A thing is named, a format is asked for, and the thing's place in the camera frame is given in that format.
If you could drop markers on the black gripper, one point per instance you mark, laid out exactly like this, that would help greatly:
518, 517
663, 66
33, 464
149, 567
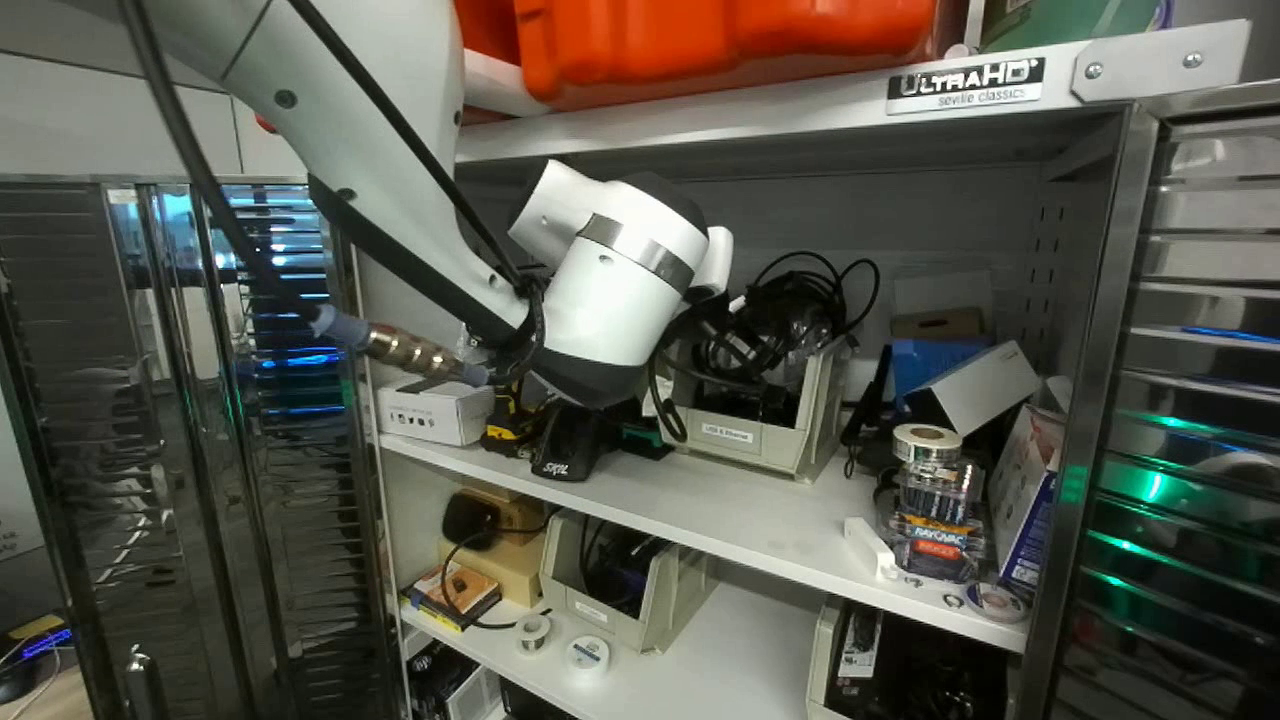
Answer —
720, 341

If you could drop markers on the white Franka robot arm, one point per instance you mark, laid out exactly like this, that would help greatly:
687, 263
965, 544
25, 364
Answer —
625, 280

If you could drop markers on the beige storage box with label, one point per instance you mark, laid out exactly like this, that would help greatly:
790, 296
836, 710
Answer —
763, 443

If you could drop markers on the blue box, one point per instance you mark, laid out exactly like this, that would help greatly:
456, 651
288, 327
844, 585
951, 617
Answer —
932, 364

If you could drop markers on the small white box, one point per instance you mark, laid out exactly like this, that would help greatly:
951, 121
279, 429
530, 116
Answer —
433, 411

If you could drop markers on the brown cardboard box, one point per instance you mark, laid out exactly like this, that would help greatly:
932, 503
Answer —
512, 567

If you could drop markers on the black battery charger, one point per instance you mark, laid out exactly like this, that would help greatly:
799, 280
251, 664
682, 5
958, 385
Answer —
574, 446

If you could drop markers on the grey metal shelf unit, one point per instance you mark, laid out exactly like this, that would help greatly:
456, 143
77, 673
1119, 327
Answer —
802, 126

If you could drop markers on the white label roll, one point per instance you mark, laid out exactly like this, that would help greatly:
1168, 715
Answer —
928, 446

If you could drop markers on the white folded carton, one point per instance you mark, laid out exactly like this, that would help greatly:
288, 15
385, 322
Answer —
985, 385

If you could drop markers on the battery pack in blister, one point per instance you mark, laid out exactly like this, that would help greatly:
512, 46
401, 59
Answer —
939, 524

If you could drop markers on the large orange plastic case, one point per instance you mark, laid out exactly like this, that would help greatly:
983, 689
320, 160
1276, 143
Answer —
694, 32

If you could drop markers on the white tube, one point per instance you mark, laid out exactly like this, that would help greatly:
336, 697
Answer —
493, 97

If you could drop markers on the printed white carton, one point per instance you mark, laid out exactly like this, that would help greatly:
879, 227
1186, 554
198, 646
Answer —
1026, 493

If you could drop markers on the small grey tape roll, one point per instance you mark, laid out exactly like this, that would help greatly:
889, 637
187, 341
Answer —
533, 634

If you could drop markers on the orange black circuit board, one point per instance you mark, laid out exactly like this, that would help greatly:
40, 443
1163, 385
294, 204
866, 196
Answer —
456, 602

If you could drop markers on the small orange plastic case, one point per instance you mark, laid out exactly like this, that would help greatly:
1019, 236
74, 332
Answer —
480, 24

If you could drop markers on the dark glass door rack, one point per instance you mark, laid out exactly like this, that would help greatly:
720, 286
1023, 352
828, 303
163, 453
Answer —
106, 464

